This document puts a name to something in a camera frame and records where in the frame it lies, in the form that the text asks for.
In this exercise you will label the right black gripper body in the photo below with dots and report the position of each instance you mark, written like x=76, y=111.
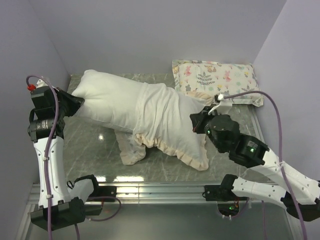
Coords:
x=203, y=125

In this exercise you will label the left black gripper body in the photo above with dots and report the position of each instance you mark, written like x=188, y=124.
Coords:
x=67, y=106

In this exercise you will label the grey pillowcase with cream ruffle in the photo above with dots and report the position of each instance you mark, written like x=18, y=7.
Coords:
x=162, y=120

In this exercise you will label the white pillow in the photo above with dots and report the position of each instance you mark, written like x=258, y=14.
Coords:
x=109, y=100

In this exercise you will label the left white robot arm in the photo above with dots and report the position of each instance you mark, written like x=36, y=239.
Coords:
x=58, y=205

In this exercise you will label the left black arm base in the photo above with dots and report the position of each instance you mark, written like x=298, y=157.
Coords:
x=94, y=204

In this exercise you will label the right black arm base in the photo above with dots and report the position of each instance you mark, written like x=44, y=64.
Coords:
x=229, y=205

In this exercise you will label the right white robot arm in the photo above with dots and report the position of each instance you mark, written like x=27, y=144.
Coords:
x=291, y=190

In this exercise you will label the floral patterned pillow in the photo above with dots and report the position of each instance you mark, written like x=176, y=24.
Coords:
x=205, y=79

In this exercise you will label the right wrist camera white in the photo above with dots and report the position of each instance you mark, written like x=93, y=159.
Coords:
x=223, y=105

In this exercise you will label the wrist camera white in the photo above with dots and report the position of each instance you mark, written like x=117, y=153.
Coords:
x=223, y=105
x=41, y=82

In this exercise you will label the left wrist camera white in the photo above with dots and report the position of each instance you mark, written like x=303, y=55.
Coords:
x=41, y=82

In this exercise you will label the aluminium front rail frame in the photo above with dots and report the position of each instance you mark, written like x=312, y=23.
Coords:
x=131, y=193

